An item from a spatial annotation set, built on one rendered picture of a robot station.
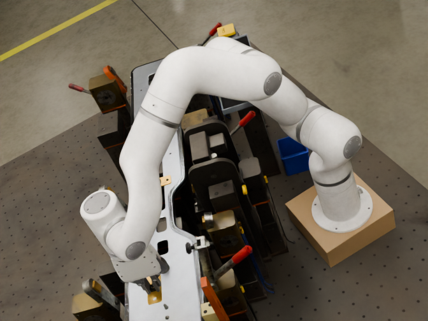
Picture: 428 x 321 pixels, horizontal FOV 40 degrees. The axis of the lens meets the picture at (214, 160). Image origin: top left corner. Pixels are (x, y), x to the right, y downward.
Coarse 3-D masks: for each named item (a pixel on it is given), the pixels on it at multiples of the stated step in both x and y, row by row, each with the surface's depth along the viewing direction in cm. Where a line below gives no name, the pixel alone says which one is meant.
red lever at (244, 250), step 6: (246, 246) 143; (240, 252) 143; (246, 252) 142; (234, 258) 144; (240, 258) 143; (228, 264) 145; (234, 264) 145; (222, 270) 146; (228, 270) 146; (216, 276) 147
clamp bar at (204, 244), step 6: (198, 240) 140; (204, 240) 139; (186, 246) 139; (192, 246) 140; (198, 246) 138; (204, 246) 138; (198, 252) 139; (204, 252) 139; (204, 258) 140; (204, 264) 142; (210, 264) 142; (204, 270) 144; (210, 270) 144; (210, 276) 145; (210, 282) 147
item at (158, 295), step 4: (148, 276) 152; (160, 276) 151; (148, 280) 151; (160, 280) 150; (152, 288) 149; (160, 288) 149; (152, 292) 148; (156, 292) 148; (160, 292) 148; (148, 296) 148; (152, 296) 148; (156, 296) 147; (160, 296) 147; (148, 300) 147; (152, 300) 147; (156, 300) 146; (160, 300) 146
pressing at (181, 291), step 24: (144, 72) 237; (144, 96) 225; (168, 168) 193; (168, 192) 185; (168, 216) 178; (168, 240) 171; (192, 240) 168; (168, 264) 165; (192, 264) 163; (168, 288) 160; (192, 288) 157; (144, 312) 156; (168, 312) 154; (192, 312) 152
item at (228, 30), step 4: (232, 24) 212; (220, 28) 212; (224, 28) 212; (228, 28) 211; (232, 28) 210; (220, 32) 210; (224, 32) 210; (228, 32) 209; (232, 32) 208; (220, 36) 209; (224, 36) 209
